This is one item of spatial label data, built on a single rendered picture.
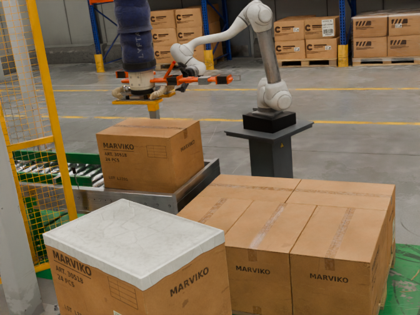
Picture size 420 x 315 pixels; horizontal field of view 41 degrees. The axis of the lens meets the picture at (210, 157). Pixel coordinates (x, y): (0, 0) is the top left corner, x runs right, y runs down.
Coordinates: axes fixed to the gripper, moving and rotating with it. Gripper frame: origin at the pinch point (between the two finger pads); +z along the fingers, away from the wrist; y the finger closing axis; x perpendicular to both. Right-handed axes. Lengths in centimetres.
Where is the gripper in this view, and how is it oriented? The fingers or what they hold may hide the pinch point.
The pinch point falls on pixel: (176, 79)
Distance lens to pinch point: 372.0
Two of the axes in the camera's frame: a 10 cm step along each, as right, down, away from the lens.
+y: 1.0, 9.4, 3.2
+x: -9.2, -0.4, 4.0
